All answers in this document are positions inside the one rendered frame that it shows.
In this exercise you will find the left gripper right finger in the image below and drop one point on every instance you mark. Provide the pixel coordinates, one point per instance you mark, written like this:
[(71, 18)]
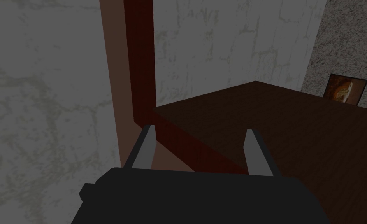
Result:
[(258, 154)]

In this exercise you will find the orange brown framed picture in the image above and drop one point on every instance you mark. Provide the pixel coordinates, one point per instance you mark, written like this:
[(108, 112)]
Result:
[(345, 90)]

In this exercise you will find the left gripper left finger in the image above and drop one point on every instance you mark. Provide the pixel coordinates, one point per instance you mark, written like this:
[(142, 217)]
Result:
[(144, 149)]

